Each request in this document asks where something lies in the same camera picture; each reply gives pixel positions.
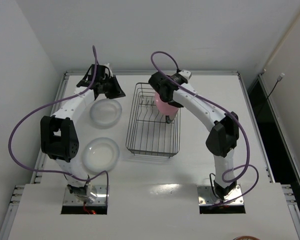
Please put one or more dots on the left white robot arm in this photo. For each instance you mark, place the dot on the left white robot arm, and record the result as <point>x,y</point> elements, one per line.
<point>59,140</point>

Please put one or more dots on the wire dish rack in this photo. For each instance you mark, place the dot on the wire dish rack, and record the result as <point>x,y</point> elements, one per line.
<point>148,133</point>

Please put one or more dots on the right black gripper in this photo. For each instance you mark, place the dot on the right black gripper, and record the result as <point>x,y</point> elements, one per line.
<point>170,118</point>

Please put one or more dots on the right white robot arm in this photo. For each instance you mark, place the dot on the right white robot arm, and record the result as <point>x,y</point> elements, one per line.
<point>223,131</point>

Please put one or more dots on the upper clear glass plate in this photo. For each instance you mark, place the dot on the upper clear glass plate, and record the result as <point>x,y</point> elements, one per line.
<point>105,113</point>

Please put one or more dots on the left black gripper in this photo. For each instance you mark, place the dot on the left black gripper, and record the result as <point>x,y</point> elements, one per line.
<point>110,86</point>

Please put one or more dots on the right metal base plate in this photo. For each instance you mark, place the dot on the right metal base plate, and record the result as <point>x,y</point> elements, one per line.
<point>207,198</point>

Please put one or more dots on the clear glass plate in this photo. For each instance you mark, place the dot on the clear glass plate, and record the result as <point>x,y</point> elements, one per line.
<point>101,154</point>
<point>105,113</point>

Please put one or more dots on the brown round object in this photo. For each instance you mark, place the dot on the brown round object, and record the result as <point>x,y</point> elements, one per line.
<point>246,237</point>

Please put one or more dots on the pink plastic plate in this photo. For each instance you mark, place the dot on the pink plastic plate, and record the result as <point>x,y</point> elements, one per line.
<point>164,107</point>

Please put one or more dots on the blue rimmed white plate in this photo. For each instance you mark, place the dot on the blue rimmed white plate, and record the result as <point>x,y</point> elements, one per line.
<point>170,118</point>

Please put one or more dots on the metal base plate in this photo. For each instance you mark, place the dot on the metal base plate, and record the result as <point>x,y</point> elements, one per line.
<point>207,198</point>
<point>92,195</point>

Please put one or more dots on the lower clear glass plate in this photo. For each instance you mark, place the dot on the lower clear glass plate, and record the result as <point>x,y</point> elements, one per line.
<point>101,154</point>

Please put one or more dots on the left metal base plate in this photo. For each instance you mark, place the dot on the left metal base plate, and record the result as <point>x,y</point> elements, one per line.
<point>92,195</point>

